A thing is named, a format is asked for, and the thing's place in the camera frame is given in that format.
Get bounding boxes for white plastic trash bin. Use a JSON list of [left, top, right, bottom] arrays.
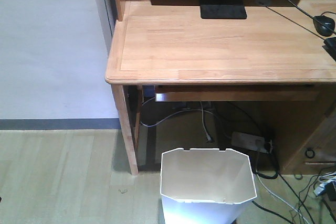
[[160, 148, 257, 223]]

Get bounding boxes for wooden desk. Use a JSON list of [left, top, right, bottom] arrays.
[[105, 0, 335, 175]]

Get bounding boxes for white power strip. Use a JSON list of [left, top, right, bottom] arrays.
[[231, 132, 273, 153]]

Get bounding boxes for black monitor with stand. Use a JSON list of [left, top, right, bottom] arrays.
[[199, 0, 247, 19]]

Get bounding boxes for wooden drawer cabinet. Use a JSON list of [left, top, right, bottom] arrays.
[[282, 104, 335, 175]]

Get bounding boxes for black keyboard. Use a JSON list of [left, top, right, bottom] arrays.
[[323, 37, 336, 60]]

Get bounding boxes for black computer mouse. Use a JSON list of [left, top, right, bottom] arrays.
[[313, 15, 335, 37]]

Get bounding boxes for black power cable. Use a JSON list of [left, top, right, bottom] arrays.
[[230, 102, 316, 224]]

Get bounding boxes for white cable on floor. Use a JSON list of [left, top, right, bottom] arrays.
[[256, 174, 312, 224]]

